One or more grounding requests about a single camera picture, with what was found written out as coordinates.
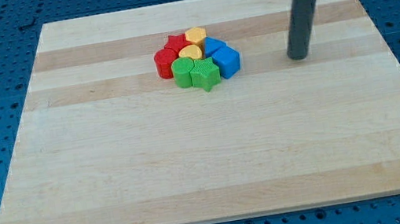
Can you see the green star block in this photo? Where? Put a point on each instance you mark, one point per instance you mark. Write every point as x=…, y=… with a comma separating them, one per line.
x=205, y=74

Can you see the green cylinder block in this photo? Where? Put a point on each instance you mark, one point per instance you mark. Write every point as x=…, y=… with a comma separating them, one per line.
x=181, y=68

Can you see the blue cube block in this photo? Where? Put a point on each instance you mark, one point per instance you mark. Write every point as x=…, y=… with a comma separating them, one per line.
x=227, y=60

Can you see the yellow heart block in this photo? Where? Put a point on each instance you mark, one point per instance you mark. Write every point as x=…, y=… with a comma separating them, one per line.
x=192, y=51

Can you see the red cylinder block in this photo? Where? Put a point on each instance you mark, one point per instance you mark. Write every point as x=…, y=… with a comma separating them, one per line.
x=163, y=60

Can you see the blue triangle block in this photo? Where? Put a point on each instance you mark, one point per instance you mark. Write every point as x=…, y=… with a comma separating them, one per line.
x=212, y=45

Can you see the red star block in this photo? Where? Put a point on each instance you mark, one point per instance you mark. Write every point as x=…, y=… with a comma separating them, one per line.
x=176, y=43

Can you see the yellow hexagon block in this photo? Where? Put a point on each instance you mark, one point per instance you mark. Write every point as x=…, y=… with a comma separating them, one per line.
x=196, y=36

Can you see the light wooden board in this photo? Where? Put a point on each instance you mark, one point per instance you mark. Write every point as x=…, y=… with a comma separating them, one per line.
x=104, y=140

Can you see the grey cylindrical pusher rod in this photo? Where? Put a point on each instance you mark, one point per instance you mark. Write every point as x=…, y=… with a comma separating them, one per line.
x=300, y=28

